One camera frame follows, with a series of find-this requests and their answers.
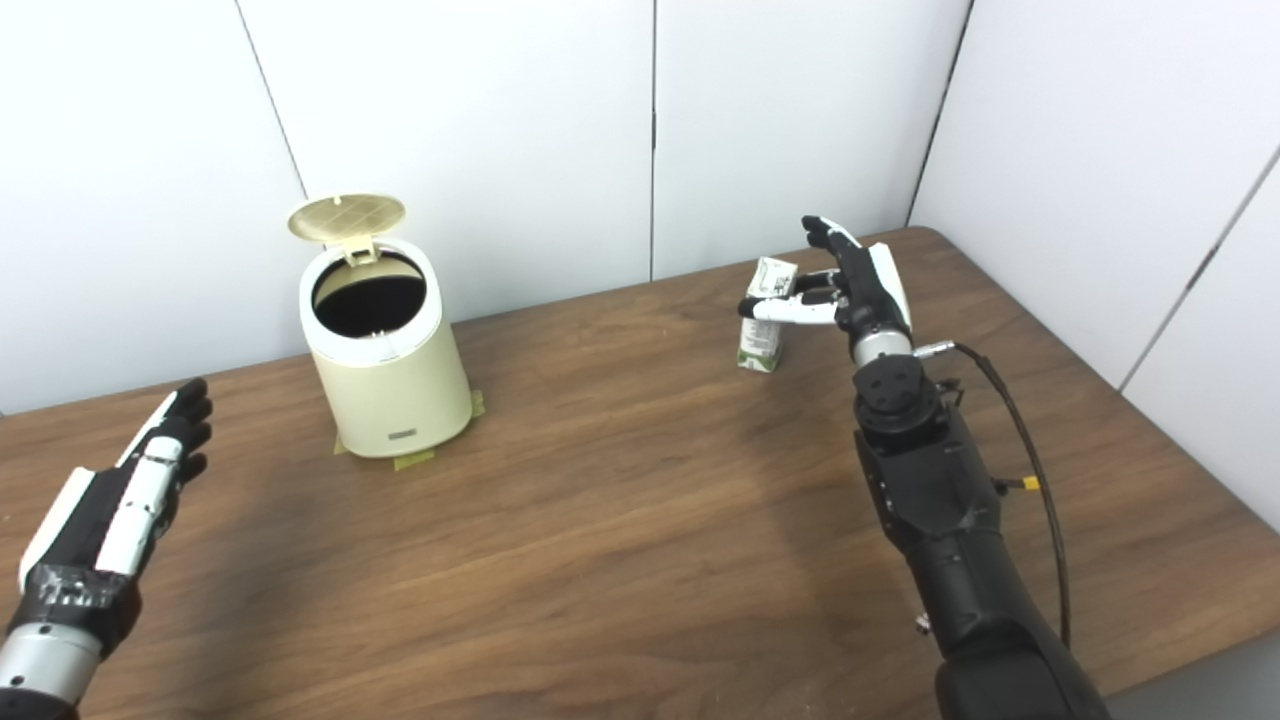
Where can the round cream bin lid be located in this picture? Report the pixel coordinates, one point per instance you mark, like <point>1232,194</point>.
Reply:
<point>345,218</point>

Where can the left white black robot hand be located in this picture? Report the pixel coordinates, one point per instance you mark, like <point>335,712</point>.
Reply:
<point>130,510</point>

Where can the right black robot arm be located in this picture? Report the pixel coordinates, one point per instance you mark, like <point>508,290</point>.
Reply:
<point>940,500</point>

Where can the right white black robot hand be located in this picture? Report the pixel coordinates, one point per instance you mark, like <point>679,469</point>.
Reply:
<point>870,290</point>

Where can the green white milk carton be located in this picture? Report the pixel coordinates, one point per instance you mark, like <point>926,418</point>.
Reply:
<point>762,345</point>

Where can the cream-colored bin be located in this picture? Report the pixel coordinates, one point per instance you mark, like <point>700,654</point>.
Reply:
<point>390,390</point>

